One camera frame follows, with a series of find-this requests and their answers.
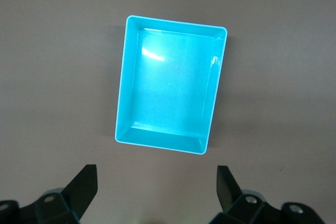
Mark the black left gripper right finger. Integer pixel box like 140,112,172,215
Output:
209,165,283,224

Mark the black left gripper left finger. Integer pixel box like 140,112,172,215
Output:
26,165,98,224

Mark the blue plastic box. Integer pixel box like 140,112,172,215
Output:
114,15,228,155

